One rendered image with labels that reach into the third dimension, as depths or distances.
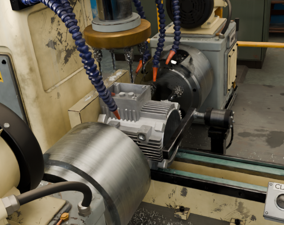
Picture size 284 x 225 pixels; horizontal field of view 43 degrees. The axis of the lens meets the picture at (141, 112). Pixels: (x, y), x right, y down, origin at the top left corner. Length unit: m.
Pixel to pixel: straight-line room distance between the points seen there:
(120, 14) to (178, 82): 0.37
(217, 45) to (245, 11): 2.70
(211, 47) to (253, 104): 0.43
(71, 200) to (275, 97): 1.30
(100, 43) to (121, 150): 0.28
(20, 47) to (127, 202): 0.47
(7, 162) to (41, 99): 0.50
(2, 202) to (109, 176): 0.31
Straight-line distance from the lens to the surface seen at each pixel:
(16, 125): 0.56
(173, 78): 1.22
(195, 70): 1.23
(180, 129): 1.07
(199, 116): 1.16
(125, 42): 0.92
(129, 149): 0.83
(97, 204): 0.65
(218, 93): 1.45
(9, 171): 0.56
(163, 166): 1.04
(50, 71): 1.07
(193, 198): 1.09
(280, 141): 1.46
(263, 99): 1.76
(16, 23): 0.96
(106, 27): 0.94
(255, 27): 4.10
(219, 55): 1.40
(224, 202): 1.06
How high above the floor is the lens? 1.58
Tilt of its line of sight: 28 degrees down
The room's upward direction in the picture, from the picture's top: 6 degrees counter-clockwise
